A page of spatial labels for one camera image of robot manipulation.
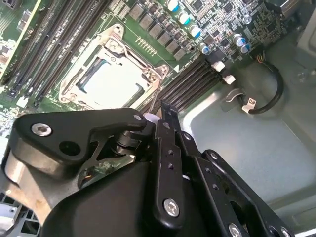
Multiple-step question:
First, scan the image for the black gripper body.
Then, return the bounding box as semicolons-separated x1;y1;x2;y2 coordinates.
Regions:
40;128;224;237

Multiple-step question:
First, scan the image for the metal socket cover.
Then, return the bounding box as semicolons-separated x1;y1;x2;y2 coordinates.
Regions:
59;23;170;111

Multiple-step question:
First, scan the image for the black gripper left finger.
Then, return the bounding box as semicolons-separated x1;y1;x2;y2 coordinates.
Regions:
2;100;186;224

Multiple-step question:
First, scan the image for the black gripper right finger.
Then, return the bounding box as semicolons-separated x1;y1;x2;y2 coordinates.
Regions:
170;107;297;237

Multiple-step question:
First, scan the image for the silver square CPU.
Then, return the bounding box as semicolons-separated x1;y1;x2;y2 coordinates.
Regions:
76;56;146;107

